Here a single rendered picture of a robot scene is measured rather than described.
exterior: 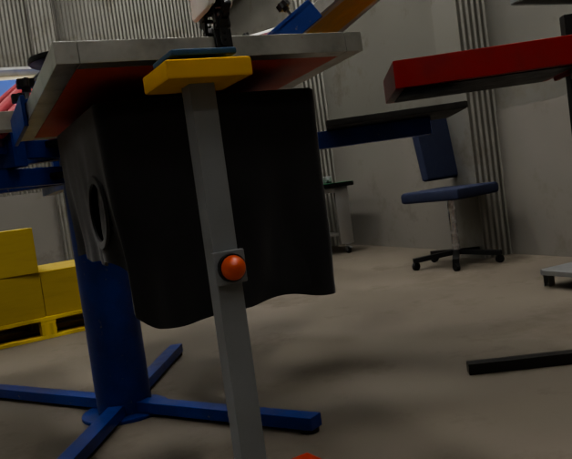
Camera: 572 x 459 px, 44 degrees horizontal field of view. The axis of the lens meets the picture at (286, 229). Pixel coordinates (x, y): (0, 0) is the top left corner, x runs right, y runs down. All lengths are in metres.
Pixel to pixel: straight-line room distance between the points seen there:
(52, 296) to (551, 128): 3.52
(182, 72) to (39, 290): 3.75
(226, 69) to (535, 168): 4.46
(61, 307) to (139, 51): 3.58
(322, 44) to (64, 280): 3.54
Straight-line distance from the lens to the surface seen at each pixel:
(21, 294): 4.65
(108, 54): 1.23
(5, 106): 2.56
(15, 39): 10.34
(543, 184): 5.32
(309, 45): 1.37
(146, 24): 10.63
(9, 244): 4.62
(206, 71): 1.02
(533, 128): 5.34
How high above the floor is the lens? 0.76
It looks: 4 degrees down
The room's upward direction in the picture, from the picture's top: 8 degrees counter-clockwise
